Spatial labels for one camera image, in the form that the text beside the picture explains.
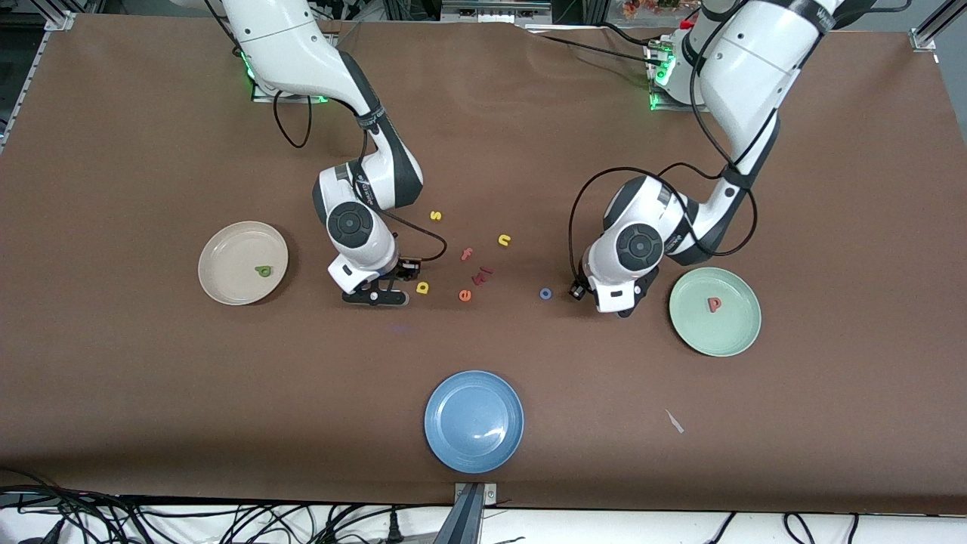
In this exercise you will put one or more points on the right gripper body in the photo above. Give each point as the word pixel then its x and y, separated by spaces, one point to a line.
pixel 402 268

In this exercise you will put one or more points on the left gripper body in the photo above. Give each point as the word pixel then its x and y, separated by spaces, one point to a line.
pixel 580 288

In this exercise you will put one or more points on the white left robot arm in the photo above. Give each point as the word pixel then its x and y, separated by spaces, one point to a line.
pixel 755 68

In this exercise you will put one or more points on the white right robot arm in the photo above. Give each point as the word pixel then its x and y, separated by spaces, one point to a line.
pixel 287 45

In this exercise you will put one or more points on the light green plate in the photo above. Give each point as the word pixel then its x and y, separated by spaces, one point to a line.
pixel 725 332

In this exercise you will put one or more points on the white paper scrap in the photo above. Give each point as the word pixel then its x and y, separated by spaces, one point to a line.
pixel 675 423

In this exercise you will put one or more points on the blue plate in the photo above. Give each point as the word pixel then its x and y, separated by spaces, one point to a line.
pixel 474 421

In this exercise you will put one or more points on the beige brown plate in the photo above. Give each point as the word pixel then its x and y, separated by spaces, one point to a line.
pixel 234 257

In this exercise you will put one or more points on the white power strip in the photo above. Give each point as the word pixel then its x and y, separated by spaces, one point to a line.
pixel 495 9

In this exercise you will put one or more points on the brown table cover sheet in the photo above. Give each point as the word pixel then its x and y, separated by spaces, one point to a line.
pixel 151 378

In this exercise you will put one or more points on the orange artificial flowers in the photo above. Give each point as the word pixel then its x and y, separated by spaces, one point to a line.
pixel 642 7

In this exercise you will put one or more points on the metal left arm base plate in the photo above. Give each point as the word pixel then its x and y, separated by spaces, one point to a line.
pixel 668 106

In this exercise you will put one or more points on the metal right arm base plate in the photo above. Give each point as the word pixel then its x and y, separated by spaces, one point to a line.
pixel 261 97

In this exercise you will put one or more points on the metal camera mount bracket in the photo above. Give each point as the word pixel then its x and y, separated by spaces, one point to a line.
pixel 464 521

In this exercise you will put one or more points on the aluminium frame rail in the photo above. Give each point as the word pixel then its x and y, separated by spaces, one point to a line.
pixel 923 36
pixel 30 83

